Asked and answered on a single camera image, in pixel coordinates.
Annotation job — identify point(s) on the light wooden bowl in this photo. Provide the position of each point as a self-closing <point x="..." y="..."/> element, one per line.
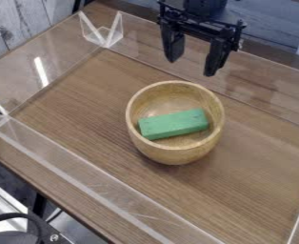
<point x="166" y="97"/>

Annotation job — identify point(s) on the green rectangular block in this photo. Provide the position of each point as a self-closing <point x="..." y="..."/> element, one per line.
<point x="173" y="124"/>

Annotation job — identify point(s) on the clear acrylic tray walls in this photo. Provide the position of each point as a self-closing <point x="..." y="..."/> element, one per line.
<point x="65" y="84"/>

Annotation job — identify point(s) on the black table leg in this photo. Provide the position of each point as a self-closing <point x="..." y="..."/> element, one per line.
<point x="39" y="203"/>

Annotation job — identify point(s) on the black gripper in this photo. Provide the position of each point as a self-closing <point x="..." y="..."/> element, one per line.
<point x="206" y="20"/>

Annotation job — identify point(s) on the black metal bracket with bolt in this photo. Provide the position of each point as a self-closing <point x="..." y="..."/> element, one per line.
<point x="50" y="236"/>

